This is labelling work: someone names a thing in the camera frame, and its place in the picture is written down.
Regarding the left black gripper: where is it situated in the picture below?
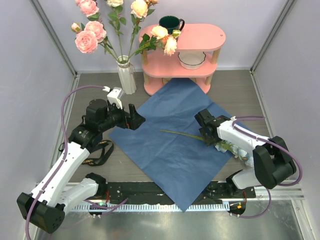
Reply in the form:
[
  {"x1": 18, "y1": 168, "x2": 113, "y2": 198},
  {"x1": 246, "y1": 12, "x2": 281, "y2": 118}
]
[{"x1": 99, "y1": 100, "x2": 145, "y2": 132}]

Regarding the artificial flower bunch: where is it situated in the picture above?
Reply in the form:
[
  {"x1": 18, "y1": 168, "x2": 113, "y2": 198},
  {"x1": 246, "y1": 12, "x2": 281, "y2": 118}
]
[{"x1": 160, "y1": 129, "x2": 254, "y2": 168}]

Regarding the black ribbon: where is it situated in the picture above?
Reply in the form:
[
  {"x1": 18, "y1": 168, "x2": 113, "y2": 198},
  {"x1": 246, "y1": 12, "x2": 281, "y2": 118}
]
[{"x1": 67, "y1": 139, "x2": 115, "y2": 168}]

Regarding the blue wrapping paper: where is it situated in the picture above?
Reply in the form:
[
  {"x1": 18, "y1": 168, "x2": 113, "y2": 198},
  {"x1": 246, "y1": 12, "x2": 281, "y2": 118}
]
[{"x1": 109, "y1": 78, "x2": 232, "y2": 211}]

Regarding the peach spray rose stem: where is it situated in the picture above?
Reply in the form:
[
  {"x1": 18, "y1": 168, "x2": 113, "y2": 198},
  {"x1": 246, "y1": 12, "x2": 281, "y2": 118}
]
[{"x1": 128, "y1": 26, "x2": 182, "y2": 59}]

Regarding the pink peony flower stem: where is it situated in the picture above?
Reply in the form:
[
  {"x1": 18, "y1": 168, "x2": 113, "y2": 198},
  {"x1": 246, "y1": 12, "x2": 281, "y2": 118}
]
[{"x1": 70, "y1": 20, "x2": 120, "y2": 63}]

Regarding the green leafy flower stem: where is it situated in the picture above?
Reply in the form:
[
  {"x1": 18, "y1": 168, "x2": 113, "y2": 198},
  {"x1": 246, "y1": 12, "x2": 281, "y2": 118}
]
[{"x1": 105, "y1": 0, "x2": 128, "y2": 64}]

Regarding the pink rose flower stem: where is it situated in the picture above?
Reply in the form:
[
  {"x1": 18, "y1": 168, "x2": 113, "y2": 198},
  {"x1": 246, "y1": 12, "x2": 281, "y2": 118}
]
[{"x1": 74, "y1": 0, "x2": 121, "y2": 63}]

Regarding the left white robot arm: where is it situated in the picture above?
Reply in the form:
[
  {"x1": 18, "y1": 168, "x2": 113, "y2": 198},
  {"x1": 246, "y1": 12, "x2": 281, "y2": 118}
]
[{"x1": 16, "y1": 99, "x2": 146, "y2": 234}]

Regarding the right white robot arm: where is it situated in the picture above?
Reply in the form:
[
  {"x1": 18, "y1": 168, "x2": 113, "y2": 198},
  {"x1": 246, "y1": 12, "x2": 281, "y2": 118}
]
[{"x1": 194, "y1": 109, "x2": 302, "y2": 198}]

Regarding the white ribbed ceramic vase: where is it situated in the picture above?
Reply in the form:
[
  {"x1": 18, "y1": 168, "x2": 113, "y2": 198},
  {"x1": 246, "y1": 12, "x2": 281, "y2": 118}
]
[{"x1": 117, "y1": 55, "x2": 137, "y2": 95}]

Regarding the floral round plate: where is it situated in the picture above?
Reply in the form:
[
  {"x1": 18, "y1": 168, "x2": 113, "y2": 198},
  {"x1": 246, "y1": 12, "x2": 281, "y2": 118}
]
[{"x1": 162, "y1": 77, "x2": 172, "y2": 85}]

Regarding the white scalloped bowl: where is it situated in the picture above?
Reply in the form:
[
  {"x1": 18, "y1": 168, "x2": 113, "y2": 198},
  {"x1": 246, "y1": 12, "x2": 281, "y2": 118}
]
[{"x1": 178, "y1": 52, "x2": 206, "y2": 70}]

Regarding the pink three-tier shelf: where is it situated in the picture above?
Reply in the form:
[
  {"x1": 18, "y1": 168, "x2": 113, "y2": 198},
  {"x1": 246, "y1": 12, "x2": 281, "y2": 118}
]
[{"x1": 142, "y1": 23, "x2": 226, "y2": 96}]

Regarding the dark green mug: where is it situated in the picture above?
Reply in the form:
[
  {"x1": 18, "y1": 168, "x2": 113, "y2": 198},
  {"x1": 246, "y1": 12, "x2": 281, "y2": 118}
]
[{"x1": 158, "y1": 15, "x2": 185, "y2": 35}]

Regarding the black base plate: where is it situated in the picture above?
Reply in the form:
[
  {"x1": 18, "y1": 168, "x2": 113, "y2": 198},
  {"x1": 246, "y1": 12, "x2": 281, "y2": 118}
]
[{"x1": 89, "y1": 181, "x2": 256, "y2": 205}]

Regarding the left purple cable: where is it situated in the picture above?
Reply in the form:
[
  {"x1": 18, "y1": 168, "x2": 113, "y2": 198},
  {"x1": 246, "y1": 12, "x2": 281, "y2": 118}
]
[{"x1": 24, "y1": 84, "x2": 128, "y2": 240}]

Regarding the white slotted cable duct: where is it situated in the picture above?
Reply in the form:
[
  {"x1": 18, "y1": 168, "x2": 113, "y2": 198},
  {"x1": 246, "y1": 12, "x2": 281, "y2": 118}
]
[{"x1": 71, "y1": 201, "x2": 230, "y2": 214}]

